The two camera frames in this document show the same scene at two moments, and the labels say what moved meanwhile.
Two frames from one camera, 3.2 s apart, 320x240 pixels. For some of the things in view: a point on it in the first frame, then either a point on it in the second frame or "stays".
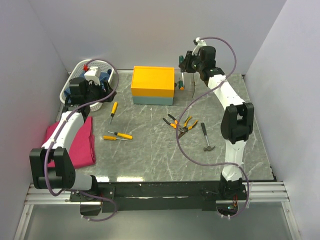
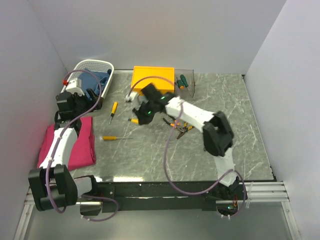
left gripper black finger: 108,90 → 94,98
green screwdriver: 181,58 → 184,79
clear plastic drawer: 184,84 stays
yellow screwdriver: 114,108 stays
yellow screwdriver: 112,138 stays
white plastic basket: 103,65 stays
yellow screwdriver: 122,135 → 134,120
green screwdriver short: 180,85 stays
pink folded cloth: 82,149 stays
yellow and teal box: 153,85 stays
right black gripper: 185,65 → 143,118
